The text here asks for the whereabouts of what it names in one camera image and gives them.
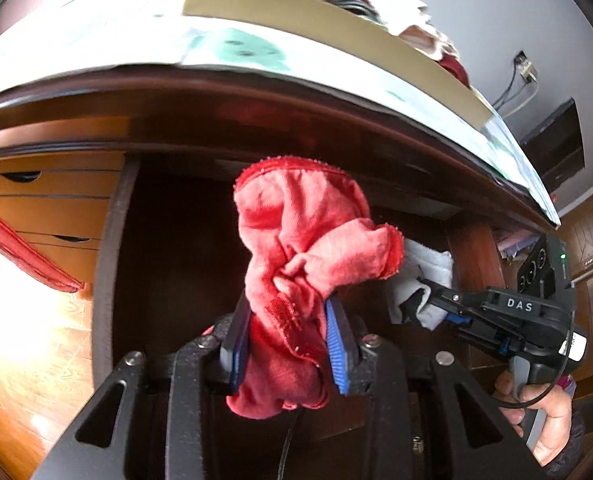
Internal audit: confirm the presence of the black wall cable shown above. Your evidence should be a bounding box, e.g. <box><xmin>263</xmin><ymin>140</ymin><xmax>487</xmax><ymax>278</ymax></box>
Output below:
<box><xmin>493</xmin><ymin>66</ymin><xmax>521</xmax><ymax>109</ymax></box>

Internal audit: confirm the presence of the heap of colourful underwear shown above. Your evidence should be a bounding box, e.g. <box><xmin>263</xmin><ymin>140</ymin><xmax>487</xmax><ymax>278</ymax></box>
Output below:
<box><xmin>201</xmin><ymin>0</ymin><xmax>472</xmax><ymax>87</ymax></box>

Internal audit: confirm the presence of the shallow wooden-framed white tray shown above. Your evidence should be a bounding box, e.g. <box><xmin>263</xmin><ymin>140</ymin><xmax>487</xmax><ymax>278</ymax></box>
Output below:
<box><xmin>182</xmin><ymin>0</ymin><xmax>500</xmax><ymax>133</ymax></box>

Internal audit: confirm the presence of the pink cloth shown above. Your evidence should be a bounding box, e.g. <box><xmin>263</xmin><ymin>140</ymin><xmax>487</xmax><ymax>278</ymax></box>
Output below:
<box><xmin>495</xmin><ymin>229</ymin><xmax>528</xmax><ymax>262</ymax></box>

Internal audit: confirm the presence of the dark wooden drawer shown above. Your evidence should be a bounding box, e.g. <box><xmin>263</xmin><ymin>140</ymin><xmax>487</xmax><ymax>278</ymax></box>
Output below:
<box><xmin>94</xmin><ymin>154</ymin><xmax>508</xmax><ymax>480</ymax></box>

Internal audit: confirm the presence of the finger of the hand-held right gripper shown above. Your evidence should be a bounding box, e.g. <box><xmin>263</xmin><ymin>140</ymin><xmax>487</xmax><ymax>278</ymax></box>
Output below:
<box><xmin>418</xmin><ymin>276</ymin><xmax>488</xmax><ymax>314</ymax></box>
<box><xmin>443</xmin><ymin>311</ymin><xmax>516</xmax><ymax>357</ymax></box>

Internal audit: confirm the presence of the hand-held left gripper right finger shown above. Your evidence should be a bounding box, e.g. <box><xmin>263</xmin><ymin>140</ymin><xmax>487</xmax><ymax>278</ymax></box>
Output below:
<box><xmin>325</xmin><ymin>297</ymin><xmax>547</xmax><ymax>480</ymax></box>

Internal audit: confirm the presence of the cloud-print white cloth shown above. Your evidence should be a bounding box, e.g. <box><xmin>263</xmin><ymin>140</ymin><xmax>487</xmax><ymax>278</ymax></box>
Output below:
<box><xmin>0</xmin><ymin>0</ymin><xmax>562</xmax><ymax>226</ymax></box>

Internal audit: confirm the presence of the wall socket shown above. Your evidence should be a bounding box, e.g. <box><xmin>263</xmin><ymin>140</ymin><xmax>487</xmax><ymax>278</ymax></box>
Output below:
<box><xmin>514</xmin><ymin>50</ymin><xmax>538</xmax><ymax>83</ymax></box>

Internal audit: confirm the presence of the light wooden drawer cabinet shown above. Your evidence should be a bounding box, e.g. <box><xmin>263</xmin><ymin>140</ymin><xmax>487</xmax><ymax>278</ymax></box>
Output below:
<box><xmin>0</xmin><ymin>152</ymin><xmax>127</xmax><ymax>286</ymax></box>

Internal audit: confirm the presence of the person's right hand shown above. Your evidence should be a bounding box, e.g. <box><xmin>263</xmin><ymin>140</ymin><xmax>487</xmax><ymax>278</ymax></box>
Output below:
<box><xmin>495</xmin><ymin>369</ymin><xmax>576</xmax><ymax>467</ymax></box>

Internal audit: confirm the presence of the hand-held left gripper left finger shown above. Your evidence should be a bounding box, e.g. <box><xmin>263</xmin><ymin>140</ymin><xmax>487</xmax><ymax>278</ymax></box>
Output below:
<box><xmin>31</xmin><ymin>294</ymin><xmax>253</xmax><ymax>480</ymax></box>

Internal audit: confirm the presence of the black wall-mounted box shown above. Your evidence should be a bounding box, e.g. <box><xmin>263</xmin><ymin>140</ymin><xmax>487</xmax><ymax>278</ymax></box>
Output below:
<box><xmin>519</xmin><ymin>97</ymin><xmax>586</xmax><ymax>188</ymax></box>

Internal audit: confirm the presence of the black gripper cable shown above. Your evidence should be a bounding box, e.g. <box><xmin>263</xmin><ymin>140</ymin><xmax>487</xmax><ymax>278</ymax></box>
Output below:
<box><xmin>494</xmin><ymin>330</ymin><xmax>576</xmax><ymax>412</ymax></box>
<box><xmin>275</xmin><ymin>406</ymin><xmax>307</xmax><ymax>480</ymax></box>

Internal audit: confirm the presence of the grey underwear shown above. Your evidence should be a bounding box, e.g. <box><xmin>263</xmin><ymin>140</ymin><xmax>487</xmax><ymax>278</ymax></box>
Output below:
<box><xmin>385</xmin><ymin>239</ymin><xmax>455</xmax><ymax>332</ymax></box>

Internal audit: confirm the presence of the coral red underwear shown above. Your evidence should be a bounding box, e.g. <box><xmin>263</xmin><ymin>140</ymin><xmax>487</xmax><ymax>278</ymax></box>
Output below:
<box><xmin>226</xmin><ymin>155</ymin><xmax>405</xmax><ymax>420</ymax></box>

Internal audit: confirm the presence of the red strap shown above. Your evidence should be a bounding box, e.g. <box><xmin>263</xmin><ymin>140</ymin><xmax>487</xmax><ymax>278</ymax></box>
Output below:
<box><xmin>0</xmin><ymin>194</ymin><xmax>85</xmax><ymax>294</ymax></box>

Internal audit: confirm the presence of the dark wooden dresser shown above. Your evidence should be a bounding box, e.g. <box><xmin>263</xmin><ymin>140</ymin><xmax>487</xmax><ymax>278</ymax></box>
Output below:
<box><xmin>0</xmin><ymin>66</ymin><xmax>562</xmax><ymax>480</ymax></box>

